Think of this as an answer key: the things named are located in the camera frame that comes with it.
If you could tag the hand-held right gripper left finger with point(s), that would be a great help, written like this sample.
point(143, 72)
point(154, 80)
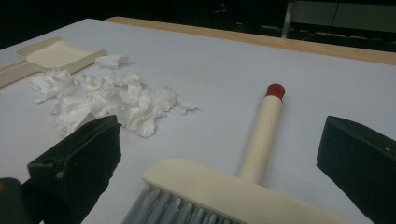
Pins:
point(84, 155)

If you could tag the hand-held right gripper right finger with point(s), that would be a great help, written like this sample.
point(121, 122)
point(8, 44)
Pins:
point(361, 161)

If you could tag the pile of white paper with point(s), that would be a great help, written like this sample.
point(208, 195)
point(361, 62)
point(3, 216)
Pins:
point(102, 99)

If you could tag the small white paper piece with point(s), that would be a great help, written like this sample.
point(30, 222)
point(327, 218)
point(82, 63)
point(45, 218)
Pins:
point(110, 61)

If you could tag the cream plastic dustpan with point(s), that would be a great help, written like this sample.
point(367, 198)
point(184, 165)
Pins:
point(53, 54)

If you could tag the cream brush with red cap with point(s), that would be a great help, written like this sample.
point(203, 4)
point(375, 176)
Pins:
point(218, 189)

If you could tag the white table cover sheet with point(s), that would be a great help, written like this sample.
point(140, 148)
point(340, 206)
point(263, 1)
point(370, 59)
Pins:
point(218, 77)

